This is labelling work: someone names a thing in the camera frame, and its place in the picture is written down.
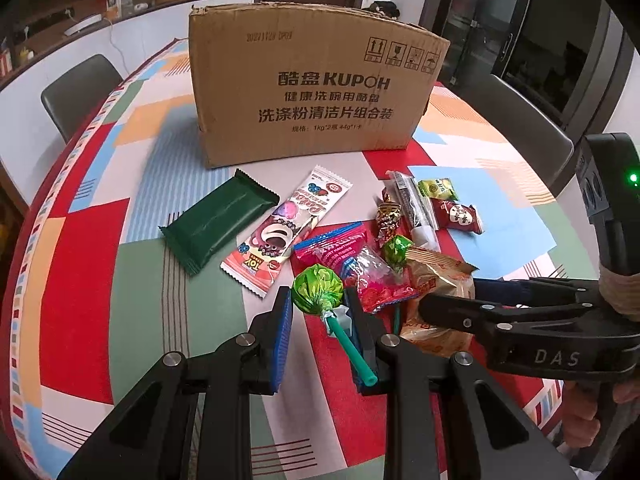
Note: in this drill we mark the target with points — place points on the dark green snack bar packet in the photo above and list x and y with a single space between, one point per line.
215 220

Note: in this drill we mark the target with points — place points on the small green lollipop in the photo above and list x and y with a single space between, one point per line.
396 249

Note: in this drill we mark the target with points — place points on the black glass sliding door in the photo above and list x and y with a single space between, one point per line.
525 35

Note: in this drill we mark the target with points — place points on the black and white stick packet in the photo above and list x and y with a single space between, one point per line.
412 205

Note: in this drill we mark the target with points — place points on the brown cardboard box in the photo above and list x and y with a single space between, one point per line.
310 60

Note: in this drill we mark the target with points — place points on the orange bread packet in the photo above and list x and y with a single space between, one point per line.
435 272

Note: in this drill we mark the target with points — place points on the long pink snack packet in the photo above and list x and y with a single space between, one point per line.
285 230

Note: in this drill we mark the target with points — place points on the clear pink candy bag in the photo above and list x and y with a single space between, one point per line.
375 280

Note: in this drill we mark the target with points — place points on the dark stuffed toys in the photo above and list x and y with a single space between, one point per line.
385 8

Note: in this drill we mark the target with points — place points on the small green yellow candy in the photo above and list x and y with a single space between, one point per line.
437 190

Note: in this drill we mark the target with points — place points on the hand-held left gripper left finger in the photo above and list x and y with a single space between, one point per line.
284 340

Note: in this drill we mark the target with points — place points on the person's right hand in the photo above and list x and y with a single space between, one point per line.
580 417

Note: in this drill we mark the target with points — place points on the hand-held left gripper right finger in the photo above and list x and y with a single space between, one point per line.
362 330

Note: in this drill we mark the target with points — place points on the large green lollipop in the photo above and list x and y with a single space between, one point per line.
317 287

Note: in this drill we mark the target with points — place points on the red and blue snack packet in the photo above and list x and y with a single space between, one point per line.
325 247

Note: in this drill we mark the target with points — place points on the gold and red candy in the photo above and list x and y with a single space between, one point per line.
389 217

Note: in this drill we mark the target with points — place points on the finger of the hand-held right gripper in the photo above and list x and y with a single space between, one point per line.
460 315
540 291

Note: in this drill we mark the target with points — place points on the grey dining chair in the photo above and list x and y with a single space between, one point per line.
80 95
515 125

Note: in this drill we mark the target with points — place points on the colourful patchwork tablecloth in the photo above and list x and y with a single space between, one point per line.
140 310

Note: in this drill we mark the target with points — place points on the dark red candy packet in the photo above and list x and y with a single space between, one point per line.
457 215

